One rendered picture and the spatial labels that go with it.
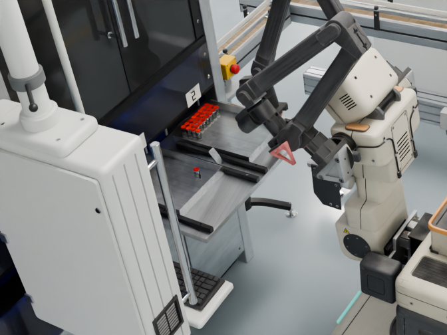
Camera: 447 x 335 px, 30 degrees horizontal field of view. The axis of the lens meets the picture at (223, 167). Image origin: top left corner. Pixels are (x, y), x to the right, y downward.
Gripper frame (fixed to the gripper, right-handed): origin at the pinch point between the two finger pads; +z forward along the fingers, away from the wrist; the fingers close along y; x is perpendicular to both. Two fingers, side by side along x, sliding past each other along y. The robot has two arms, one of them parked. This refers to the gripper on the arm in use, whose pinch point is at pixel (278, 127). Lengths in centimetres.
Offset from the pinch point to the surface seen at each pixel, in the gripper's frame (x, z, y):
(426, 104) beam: -84, 42, -17
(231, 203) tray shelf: 40.5, 3.8, -3.7
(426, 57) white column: -143, 54, 10
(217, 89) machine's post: -8.2, -9.6, 30.8
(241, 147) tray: 12.3, 1.6, 9.6
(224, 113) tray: -3.7, -1.2, 27.1
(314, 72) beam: -88, 31, 41
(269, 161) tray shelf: 15.7, 4.1, -4.2
